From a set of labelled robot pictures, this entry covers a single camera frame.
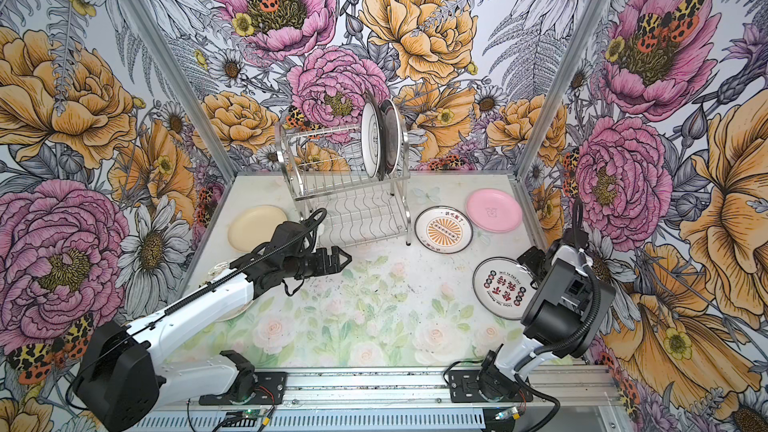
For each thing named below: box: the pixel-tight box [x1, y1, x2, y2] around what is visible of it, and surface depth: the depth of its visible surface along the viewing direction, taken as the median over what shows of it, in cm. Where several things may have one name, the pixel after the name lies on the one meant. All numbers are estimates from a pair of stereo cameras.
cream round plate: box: [227, 204, 288, 252], surface depth 110 cm
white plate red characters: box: [472, 257, 538, 320], surface depth 93 cm
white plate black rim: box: [360, 101, 381, 178], surface depth 87 cm
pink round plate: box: [465, 188, 523, 233], surface depth 113 cm
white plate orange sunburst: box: [414, 206, 473, 254], surface depth 107 cm
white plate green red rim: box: [381, 98, 402, 176], surface depth 75 cm
